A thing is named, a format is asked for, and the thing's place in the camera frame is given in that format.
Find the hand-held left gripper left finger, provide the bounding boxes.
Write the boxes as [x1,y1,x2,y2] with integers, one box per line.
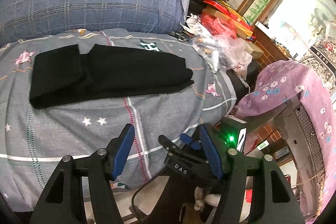
[30,124,135,224]

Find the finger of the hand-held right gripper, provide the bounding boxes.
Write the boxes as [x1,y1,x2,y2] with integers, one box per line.
[180,133,202,151]
[158,134,182,156]

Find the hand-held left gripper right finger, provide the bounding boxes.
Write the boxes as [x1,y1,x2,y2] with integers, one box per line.
[200,125,306,224]

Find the black pants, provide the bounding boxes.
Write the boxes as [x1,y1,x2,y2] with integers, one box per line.
[29,43,195,109]

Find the white slipper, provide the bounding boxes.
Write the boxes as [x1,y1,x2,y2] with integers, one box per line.
[194,187,222,212]

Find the grey star print bed sheet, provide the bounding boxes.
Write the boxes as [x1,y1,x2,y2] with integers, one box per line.
[0,28,237,212]

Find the pile of clear plastic bags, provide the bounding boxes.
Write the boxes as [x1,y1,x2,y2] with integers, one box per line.
[183,13,253,78]

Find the grey perforated metal appliance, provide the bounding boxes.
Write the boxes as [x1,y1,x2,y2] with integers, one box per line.
[272,97,327,189]

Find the brown cardboard box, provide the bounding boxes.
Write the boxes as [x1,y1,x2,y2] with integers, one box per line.
[244,41,264,57]

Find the purple floral cloth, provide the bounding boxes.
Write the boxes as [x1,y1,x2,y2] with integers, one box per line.
[238,60,334,217]

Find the red plastic bag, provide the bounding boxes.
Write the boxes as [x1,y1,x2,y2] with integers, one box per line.
[201,13,237,37]

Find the wooden cabinet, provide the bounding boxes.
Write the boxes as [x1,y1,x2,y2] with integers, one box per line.
[251,21,298,76]

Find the stack of colourful gift boxes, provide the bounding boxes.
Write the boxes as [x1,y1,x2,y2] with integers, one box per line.
[203,0,255,41]

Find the black cable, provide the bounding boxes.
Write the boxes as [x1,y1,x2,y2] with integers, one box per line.
[131,175,170,220]

